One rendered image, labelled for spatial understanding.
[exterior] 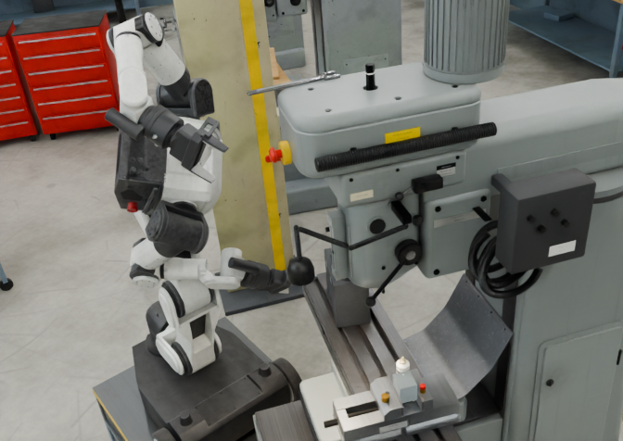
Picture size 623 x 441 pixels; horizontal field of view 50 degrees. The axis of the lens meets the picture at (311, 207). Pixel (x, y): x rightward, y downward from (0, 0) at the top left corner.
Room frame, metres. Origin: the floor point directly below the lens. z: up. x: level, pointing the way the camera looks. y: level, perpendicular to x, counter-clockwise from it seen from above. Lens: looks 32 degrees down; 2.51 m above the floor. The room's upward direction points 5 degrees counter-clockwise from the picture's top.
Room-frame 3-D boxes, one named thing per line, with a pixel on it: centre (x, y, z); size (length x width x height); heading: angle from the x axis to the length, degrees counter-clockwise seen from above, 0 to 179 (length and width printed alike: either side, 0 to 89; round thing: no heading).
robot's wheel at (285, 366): (1.93, 0.17, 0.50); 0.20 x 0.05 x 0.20; 35
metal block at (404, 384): (1.34, -0.22, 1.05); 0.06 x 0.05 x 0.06; 11
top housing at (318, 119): (1.54, -0.19, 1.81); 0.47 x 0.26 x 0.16; 103
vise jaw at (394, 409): (1.33, -0.16, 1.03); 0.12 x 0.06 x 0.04; 11
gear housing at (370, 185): (1.55, -0.21, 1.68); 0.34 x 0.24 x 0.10; 103
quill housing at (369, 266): (1.54, -0.18, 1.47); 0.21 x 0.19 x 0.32; 13
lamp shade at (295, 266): (1.42, 0.04, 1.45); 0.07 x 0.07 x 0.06
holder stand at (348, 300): (1.85, -0.10, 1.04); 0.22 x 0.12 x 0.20; 4
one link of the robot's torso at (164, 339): (2.01, 0.54, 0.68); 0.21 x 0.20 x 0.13; 35
